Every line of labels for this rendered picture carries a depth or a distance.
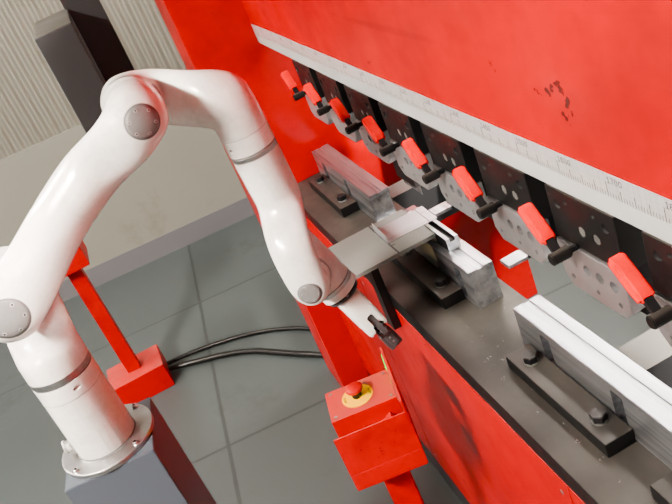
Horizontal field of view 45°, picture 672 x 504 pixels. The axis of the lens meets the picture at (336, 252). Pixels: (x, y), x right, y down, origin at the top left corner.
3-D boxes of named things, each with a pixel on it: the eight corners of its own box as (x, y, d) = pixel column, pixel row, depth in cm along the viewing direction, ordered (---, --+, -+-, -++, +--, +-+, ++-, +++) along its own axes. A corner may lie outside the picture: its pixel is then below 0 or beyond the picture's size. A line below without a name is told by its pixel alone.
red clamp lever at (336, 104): (327, 100, 182) (348, 132, 179) (342, 92, 183) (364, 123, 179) (327, 104, 184) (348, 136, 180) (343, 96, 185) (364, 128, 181)
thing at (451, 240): (411, 222, 195) (407, 212, 193) (422, 217, 195) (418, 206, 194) (449, 251, 177) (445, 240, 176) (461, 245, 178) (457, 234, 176)
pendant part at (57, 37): (86, 116, 293) (34, 22, 277) (116, 102, 295) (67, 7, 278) (93, 146, 254) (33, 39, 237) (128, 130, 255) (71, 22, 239)
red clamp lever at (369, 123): (359, 118, 165) (383, 154, 161) (376, 109, 166) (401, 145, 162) (359, 123, 167) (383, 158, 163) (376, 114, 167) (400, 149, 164)
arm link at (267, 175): (270, 164, 136) (340, 302, 150) (276, 128, 150) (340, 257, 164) (222, 183, 138) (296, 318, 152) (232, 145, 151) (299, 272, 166)
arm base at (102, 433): (61, 495, 149) (7, 422, 140) (66, 433, 166) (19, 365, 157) (156, 450, 150) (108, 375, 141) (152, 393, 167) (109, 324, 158)
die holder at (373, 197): (321, 176, 264) (311, 151, 259) (337, 168, 265) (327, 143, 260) (380, 226, 220) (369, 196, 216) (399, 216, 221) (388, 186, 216)
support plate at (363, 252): (307, 262, 193) (306, 259, 192) (403, 212, 196) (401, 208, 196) (332, 292, 177) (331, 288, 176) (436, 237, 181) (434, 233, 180)
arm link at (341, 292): (310, 290, 165) (320, 300, 167) (324, 302, 157) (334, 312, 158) (338, 261, 166) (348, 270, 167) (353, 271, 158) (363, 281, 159)
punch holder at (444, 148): (443, 200, 153) (417, 123, 146) (481, 180, 155) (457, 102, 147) (483, 225, 140) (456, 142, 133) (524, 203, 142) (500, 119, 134)
